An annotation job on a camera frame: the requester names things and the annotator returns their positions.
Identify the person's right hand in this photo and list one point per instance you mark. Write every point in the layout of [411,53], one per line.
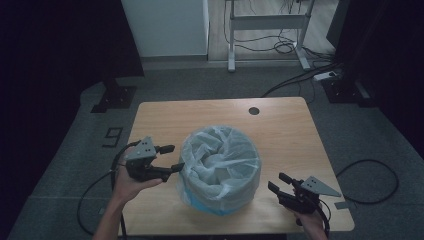
[311,228]

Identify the black stand base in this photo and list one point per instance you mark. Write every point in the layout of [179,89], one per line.
[343,91]
[115,98]

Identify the white metal desk frame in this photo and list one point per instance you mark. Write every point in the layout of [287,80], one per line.
[266,22]

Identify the white bag with blue band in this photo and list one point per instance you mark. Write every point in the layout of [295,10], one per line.
[220,160]

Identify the white cabinet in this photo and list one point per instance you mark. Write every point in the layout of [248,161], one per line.
[166,26]

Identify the round black table grommet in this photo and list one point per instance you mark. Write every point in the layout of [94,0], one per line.
[253,111]

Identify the white power strip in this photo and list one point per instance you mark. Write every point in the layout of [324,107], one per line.
[324,76]

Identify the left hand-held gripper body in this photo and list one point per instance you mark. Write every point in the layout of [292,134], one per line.
[141,166]

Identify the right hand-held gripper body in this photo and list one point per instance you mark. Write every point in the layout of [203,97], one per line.
[303,201]

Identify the dark curtain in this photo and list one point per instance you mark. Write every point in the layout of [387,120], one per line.
[393,66]
[50,66]

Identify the person's left hand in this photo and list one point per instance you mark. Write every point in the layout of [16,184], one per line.
[125,186]

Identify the grey tape piece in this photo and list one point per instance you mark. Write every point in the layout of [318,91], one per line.
[102,211]
[342,205]

